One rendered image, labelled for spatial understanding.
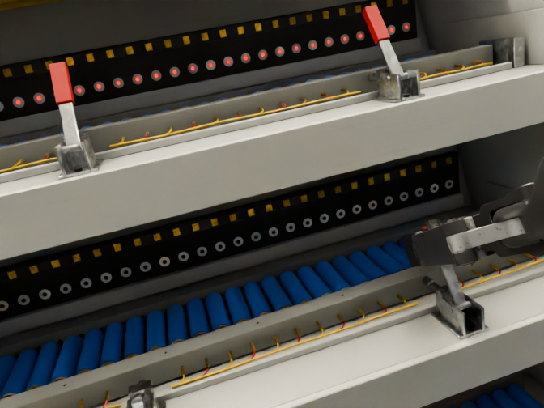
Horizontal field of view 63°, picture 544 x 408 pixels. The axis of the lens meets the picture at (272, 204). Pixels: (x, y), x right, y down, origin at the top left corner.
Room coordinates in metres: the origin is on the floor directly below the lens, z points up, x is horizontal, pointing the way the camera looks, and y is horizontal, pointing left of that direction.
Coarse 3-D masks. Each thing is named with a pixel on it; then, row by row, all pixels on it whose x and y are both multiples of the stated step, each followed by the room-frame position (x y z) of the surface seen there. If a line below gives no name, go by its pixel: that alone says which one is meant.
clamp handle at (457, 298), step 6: (444, 270) 0.38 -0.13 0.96; (450, 270) 0.38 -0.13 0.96; (444, 276) 0.38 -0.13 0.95; (450, 276) 0.38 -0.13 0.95; (456, 276) 0.38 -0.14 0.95; (450, 282) 0.37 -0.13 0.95; (456, 282) 0.38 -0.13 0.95; (450, 288) 0.37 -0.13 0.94; (456, 288) 0.37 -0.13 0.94; (450, 294) 0.37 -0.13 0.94; (456, 294) 0.37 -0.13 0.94; (462, 294) 0.37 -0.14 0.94; (450, 300) 0.38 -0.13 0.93; (456, 300) 0.37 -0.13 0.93; (462, 300) 0.37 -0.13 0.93
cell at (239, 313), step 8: (232, 288) 0.47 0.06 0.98; (232, 296) 0.45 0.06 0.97; (240, 296) 0.45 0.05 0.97; (232, 304) 0.44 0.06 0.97; (240, 304) 0.43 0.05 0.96; (232, 312) 0.43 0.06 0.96; (240, 312) 0.42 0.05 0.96; (248, 312) 0.42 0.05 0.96; (232, 320) 0.42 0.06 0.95; (240, 320) 0.41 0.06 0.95
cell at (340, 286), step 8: (320, 264) 0.48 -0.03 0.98; (328, 264) 0.48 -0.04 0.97; (320, 272) 0.47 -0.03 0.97; (328, 272) 0.46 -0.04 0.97; (336, 272) 0.46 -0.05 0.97; (328, 280) 0.45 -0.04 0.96; (336, 280) 0.44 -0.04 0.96; (344, 280) 0.45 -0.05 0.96; (336, 288) 0.44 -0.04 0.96; (344, 288) 0.43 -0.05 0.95
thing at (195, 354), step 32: (512, 256) 0.44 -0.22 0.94; (352, 288) 0.42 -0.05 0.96; (384, 288) 0.41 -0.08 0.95; (416, 288) 0.42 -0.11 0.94; (256, 320) 0.40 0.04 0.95; (288, 320) 0.39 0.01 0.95; (320, 320) 0.40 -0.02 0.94; (160, 352) 0.38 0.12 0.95; (192, 352) 0.37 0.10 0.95; (224, 352) 0.38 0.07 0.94; (64, 384) 0.36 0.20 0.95; (96, 384) 0.36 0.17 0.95; (128, 384) 0.37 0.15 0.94
